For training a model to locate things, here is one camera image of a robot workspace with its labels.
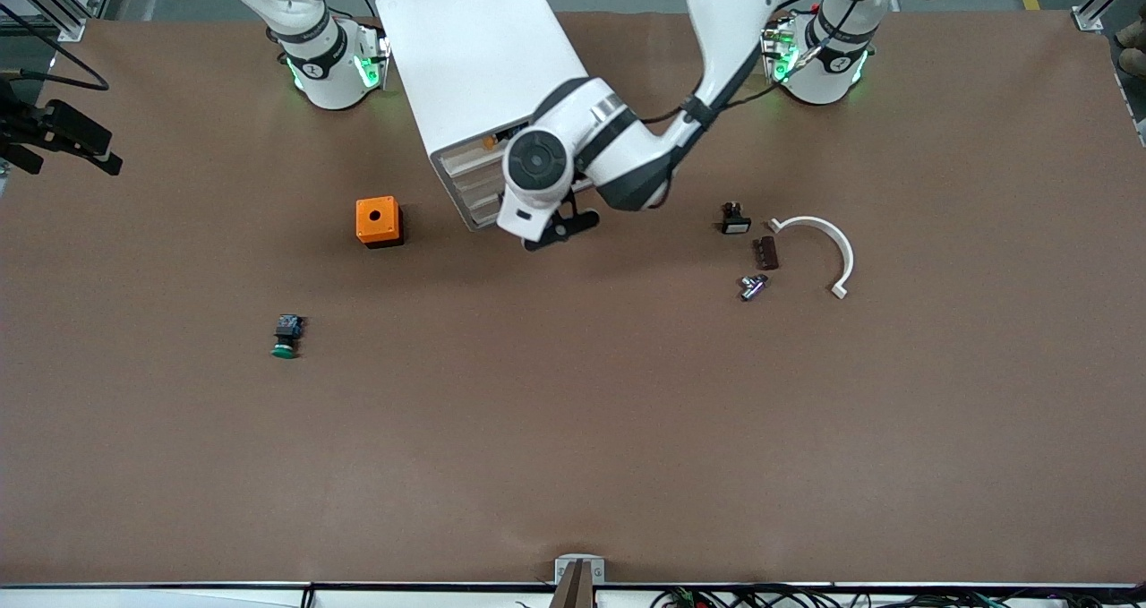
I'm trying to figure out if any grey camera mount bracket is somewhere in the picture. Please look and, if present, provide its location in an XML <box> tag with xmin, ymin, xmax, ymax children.
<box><xmin>551</xmin><ymin>554</ymin><xmax>606</xmax><ymax>608</ymax></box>

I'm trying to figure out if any orange button enclosure box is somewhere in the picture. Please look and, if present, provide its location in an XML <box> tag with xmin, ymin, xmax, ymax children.
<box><xmin>355</xmin><ymin>196</ymin><xmax>404</xmax><ymax>249</ymax></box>

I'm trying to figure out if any bundle of cables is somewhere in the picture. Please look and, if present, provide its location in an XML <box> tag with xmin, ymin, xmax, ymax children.
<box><xmin>649</xmin><ymin>586</ymin><xmax>1146</xmax><ymax>608</ymax></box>

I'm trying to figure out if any tan shoe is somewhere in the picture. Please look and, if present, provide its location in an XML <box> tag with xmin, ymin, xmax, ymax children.
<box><xmin>1115</xmin><ymin>21</ymin><xmax>1146</xmax><ymax>76</ymax></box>

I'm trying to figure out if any white curved plastic bracket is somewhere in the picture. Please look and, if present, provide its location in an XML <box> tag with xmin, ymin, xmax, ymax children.
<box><xmin>767</xmin><ymin>216</ymin><xmax>856</xmax><ymax>301</ymax></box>

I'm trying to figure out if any green push button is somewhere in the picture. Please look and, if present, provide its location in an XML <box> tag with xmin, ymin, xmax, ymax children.
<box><xmin>270</xmin><ymin>313</ymin><xmax>305</xmax><ymax>360</ymax></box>

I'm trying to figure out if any white drawer cabinet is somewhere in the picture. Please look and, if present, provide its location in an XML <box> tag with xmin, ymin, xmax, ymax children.
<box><xmin>374</xmin><ymin>0</ymin><xmax>603</xmax><ymax>233</ymax></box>

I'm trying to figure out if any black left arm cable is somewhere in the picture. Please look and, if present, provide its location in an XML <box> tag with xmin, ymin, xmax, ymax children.
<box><xmin>640</xmin><ymin>0</ymin><xmax>860</xmax><ymax>125</ymax></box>

